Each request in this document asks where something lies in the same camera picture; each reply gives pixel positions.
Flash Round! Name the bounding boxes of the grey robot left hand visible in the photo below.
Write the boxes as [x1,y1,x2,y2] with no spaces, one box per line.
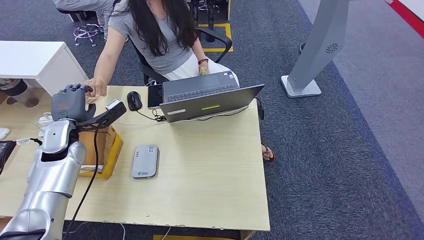
[50,83,97,123]

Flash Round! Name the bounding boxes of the person's right hand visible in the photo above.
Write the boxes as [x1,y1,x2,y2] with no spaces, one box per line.
[82,78,108,99]

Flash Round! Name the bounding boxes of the person in background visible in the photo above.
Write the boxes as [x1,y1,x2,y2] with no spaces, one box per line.
[52,0,117,42]

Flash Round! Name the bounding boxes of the person's foot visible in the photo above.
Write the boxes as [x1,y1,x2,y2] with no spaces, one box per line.
[260,141,276,163]

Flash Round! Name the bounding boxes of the white power strip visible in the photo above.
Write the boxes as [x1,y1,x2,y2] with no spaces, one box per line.
[34,112,55,138]

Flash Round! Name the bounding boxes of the black office chair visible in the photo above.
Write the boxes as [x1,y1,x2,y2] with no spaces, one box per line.
[129,27,233,85]

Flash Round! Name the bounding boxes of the black computer mouse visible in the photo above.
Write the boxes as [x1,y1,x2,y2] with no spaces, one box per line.
[126,91,143,112]

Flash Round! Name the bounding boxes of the grey laptop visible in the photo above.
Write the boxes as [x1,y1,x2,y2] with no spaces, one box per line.
[158,70,265,124]

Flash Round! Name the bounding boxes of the black equipment stand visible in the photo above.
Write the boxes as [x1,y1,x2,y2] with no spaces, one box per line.
[190,0,231,43]

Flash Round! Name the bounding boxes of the black smartphone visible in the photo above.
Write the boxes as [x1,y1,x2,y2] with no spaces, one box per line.
[147,83,164,110]

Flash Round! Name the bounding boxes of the chrome stool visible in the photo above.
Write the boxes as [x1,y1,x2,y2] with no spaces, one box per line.
[56,8,102,47]

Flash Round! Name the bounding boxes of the white cabinet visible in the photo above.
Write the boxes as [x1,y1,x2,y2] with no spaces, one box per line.
[0,40,90,97]

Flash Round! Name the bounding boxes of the brown cardboard box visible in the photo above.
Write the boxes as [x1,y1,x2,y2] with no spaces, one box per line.
[77,124,124,180]

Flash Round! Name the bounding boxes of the black desk telephone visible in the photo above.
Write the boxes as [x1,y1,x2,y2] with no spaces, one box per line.
[0,140,17,176]

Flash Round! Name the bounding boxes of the grey kiosk stand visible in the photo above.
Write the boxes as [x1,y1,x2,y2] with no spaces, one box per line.
[280,0,352,99]

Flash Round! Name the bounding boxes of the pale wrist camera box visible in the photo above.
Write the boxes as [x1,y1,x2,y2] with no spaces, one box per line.
[105,98,122,111]

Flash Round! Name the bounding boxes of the black camera bracket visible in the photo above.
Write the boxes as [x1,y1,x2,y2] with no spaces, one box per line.
[76,100,128,132]

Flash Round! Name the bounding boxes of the thin white cable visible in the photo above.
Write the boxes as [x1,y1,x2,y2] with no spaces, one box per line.
[34,105,249,127]

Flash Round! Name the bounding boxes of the black mouse cable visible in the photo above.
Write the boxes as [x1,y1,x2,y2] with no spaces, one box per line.
[136,108,168,123]

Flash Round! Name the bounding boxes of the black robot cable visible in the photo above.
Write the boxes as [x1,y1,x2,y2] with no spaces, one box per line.
[61,122,108,240]

